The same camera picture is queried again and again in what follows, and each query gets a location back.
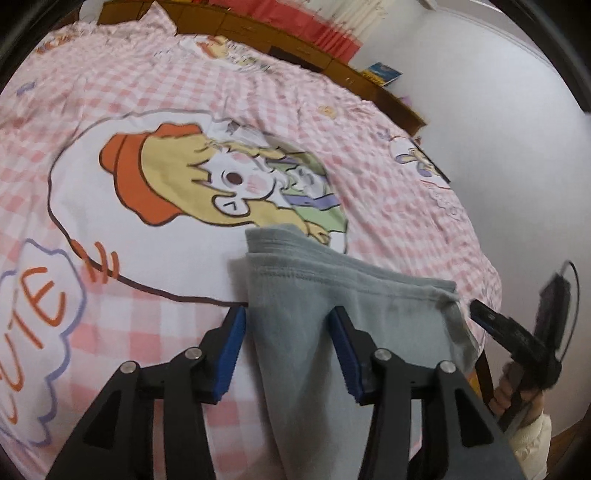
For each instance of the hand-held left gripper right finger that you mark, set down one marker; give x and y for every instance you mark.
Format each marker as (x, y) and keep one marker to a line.
(346, 360)

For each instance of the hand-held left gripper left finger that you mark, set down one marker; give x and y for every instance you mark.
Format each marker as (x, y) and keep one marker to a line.
(231, 350)

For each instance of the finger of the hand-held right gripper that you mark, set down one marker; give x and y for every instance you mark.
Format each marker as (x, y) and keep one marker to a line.
(491, 321)

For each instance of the grey pants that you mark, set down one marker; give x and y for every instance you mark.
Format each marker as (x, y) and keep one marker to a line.
(300, 346)

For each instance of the person's right hand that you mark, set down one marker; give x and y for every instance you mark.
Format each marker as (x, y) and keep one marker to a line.
(502, 392)

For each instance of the blue book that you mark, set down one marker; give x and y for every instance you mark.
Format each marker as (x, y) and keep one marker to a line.
(382, 73)

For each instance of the pink checked printed blanket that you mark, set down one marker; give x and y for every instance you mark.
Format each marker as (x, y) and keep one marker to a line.
(115, 92)

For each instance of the wooden cabinet row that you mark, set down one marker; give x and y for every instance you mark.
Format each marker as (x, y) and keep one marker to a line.
(258, 32)

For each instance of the red and white curtain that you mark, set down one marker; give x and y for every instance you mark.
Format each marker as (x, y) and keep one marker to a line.
(332, 23)

